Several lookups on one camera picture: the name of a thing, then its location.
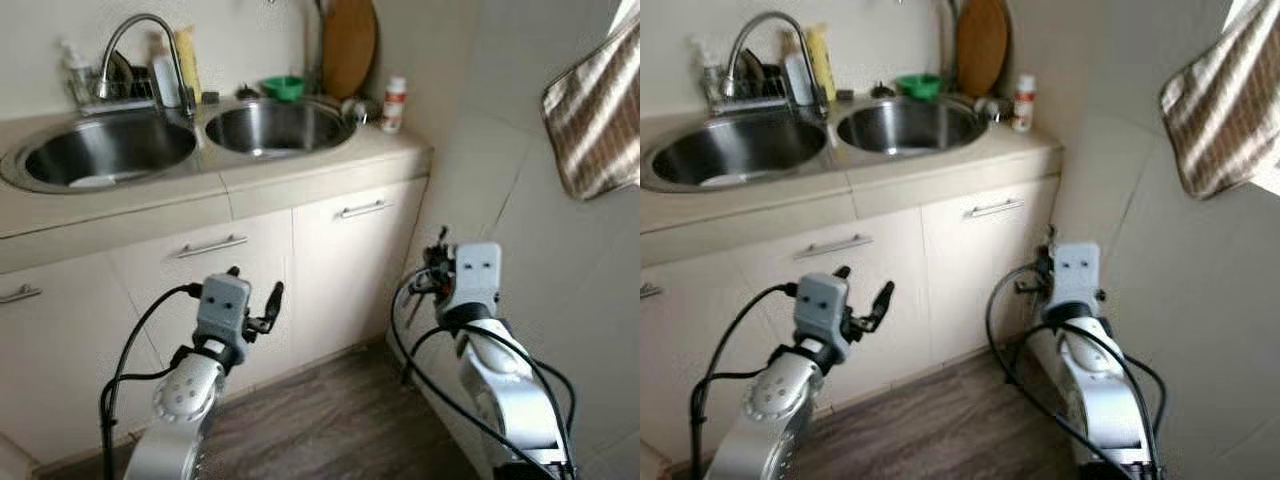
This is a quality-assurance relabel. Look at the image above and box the stainless steel double sink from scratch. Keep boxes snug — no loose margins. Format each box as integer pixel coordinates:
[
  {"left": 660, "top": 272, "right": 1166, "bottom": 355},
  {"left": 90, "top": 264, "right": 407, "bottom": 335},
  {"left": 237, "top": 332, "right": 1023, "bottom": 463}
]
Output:
[
  {"left": 640, "top": 97, "right": 993, "bottom": 194},
  {"left": 0, "top": 97, "right": 361, "bottom": 196}
]

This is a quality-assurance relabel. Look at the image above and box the white bottle orange label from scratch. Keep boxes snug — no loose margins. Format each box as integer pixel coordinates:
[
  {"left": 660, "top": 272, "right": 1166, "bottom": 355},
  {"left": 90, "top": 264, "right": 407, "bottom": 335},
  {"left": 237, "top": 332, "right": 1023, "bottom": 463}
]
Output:
[
  {"left": 381, "top": 76, "right": 409, "bottom": 135},
  {"left": 1011, "top": 74, "right": 1037, "bottom": 133}
]

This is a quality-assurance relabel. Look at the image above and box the curved chrome faucet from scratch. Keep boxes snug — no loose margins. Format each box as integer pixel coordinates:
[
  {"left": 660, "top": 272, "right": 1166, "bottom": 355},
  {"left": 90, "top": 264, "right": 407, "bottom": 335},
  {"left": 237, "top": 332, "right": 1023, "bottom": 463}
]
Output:
[
  {"left": 97, "top": 13, "right": 198, "bottom": 116},
  {"left": 725, "top": 12, "right": 830, "bottom": 116}
]

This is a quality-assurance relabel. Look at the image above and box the green plastic bowl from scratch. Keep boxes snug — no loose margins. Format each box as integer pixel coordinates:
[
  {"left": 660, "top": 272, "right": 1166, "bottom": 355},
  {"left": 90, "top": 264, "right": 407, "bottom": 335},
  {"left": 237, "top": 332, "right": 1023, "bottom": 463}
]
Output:
[
  {"left": 893, "top": 73, "right": 943, "bottom": 101},
  {"left": 260, "top": 75, "right": 306, "bottom": 103}
]

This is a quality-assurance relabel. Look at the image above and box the plain white bottle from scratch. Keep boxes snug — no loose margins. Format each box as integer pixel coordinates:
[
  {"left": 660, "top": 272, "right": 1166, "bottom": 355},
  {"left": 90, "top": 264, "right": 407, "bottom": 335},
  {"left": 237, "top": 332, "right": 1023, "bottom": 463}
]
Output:
[
  {"left": 150, "top": 35, "right": 183, "bottom": 109},
  {"left": 783, "top": 32, "right": 816, "bottom": 107}
]

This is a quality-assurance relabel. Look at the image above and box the round wooden cutting board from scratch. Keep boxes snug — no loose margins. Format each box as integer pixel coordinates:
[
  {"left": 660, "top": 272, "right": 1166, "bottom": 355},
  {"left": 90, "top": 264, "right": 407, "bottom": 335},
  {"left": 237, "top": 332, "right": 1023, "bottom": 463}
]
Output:
[
  {"left": 955, "top": 0, "right": 1011, "bottom": 98},
  {"left": 320, "top": 0, "right": 379, "bottom": 101}
]

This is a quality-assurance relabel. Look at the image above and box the brown striped hanging towel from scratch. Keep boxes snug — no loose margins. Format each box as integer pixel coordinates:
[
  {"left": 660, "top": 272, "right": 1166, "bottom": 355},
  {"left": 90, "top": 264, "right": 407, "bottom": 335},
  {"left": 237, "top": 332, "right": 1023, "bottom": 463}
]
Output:
[
  {"left": 541, "top": 10, "right": 641, "bottom": 201},
  {"left": 1160, "top": 0, "right": 1280, "bottom": 201}
]

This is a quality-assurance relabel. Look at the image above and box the dark slim faucet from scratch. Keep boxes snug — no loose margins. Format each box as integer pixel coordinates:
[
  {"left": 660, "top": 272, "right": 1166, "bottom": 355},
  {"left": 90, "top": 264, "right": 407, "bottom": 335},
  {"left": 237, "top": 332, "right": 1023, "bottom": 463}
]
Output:
[
  {"left": 940, "top": 0, "right": 957, "bottom": 96},
  {"left": 316, "top": 0, "right": 332, "bottom": 96}
]

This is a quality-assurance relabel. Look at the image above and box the clear pump soap dispenser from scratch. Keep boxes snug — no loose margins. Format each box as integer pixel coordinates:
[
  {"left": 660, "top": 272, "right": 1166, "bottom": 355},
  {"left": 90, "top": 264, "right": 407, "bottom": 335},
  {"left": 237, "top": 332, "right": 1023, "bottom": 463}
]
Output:
[
  {"left": 690, "top": 35, "right": 723, "bottom": 101},
  {"left": 60, "top": 38, "right": 93, "bottom": 106}
]

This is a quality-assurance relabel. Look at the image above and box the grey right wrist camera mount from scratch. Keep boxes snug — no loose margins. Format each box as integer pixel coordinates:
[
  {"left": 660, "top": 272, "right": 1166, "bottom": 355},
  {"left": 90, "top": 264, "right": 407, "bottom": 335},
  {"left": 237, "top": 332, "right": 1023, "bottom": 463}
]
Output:
[
  {"left": 1052, "top": 242, "right": 1101, "bottom": 311},
  {"left": 452, "top": 242, "right": 503, "bottom": 313}
]

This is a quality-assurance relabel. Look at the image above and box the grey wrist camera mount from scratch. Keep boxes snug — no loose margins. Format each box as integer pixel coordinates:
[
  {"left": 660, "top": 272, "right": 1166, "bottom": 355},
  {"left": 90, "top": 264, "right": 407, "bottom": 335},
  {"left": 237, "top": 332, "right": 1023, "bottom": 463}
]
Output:
[
  {"left": 793, "top": 272, "right": 853, "bottom": 346},
  {"left": 193, "top": 274, "right": 253, "bottom": 346},
  {"left": 452, "top": 242, "right": 503, "bottom": 313},
  {"left": 1052, "top": 242, "right": 1101, "bottom": 311}
]

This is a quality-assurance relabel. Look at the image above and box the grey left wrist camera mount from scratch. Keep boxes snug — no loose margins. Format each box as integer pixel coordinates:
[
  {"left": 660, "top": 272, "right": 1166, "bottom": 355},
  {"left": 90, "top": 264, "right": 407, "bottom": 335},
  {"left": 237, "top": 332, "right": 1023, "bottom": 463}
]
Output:
[
  {"left": 193, "top": 274, "right": 253, "bottom": 346},
  {"left": 793, "top": 272, "right": 853, "bottom": 346}
]

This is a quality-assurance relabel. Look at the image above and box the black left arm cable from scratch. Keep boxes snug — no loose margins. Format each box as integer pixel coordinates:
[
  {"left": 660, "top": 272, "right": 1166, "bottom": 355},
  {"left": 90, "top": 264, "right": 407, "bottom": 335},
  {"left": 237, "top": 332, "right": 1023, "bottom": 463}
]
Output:
[
  {"left": 98, "top": 283, "right": 206, "bottom": 480},
  {"left": 688, "top": 283, "right": 801, "bottom": 480}
]

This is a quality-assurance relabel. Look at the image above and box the wire sink caddy rack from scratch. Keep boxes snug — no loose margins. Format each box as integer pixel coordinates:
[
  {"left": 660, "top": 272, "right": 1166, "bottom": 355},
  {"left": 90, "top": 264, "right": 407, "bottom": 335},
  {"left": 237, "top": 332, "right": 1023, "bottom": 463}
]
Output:
[
  {"left": 70, "top": 75, "right": 161, "bottom": 111},
  {"left": 700, "top": 72, "right": 791, "bottom": 109}
]

